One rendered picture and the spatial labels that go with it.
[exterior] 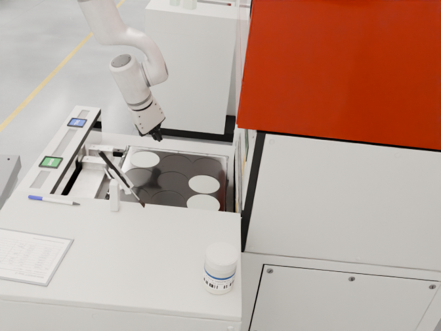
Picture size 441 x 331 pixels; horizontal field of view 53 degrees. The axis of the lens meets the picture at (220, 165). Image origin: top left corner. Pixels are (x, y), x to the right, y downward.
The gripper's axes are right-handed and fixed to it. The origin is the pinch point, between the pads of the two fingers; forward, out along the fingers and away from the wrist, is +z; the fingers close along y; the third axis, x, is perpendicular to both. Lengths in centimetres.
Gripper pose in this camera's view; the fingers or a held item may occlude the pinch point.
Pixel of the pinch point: (157, 135)
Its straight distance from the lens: 151.0
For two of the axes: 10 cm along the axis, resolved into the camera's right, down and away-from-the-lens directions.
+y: -7.1, 6.3, -3.2
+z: 2.1, 6.3, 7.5
